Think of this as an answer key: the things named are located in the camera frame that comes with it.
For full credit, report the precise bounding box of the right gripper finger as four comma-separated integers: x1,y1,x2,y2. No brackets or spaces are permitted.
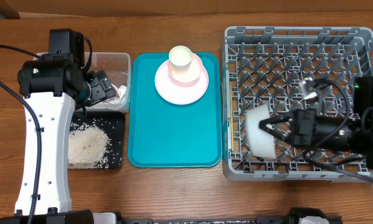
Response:
258,114,293,128
258,123,292,144

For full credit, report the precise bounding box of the grey metal bowl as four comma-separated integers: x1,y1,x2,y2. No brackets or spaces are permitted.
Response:
245,104,276,159

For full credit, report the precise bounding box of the white napkin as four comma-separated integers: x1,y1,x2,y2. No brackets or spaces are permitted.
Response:
97,84,127,106

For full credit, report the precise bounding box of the white rice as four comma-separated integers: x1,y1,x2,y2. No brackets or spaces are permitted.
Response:
68,121,123,169

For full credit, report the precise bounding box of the white cup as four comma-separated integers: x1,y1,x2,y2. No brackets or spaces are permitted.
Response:
168,45,192,73

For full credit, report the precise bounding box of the wooden chopstick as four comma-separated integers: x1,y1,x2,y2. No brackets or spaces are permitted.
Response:
229,81,234,152

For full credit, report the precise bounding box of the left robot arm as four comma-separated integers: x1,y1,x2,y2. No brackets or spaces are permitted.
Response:
0,29,116,223

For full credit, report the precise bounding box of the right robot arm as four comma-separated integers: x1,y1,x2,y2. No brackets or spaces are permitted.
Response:
258,77,373,186

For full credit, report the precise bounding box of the grey dishwasher rack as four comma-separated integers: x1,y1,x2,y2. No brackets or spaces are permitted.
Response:
221,26,373,182

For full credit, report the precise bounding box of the clear plastic bin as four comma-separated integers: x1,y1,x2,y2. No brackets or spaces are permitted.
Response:
19,52,131,115

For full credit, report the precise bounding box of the black plastic tray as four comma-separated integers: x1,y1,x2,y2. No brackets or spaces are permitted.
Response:
66,111,126,170

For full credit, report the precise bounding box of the white round plate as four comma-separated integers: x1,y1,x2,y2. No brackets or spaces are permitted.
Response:
154,60,209,105

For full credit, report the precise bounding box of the teal serving tray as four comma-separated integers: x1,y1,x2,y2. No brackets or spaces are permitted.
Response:
128,52,222,168

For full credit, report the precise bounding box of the pink bowl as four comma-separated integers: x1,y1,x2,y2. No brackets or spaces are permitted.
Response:
168,53,203,85

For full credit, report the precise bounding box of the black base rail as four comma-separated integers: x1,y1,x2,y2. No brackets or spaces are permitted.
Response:
93,208,343,224

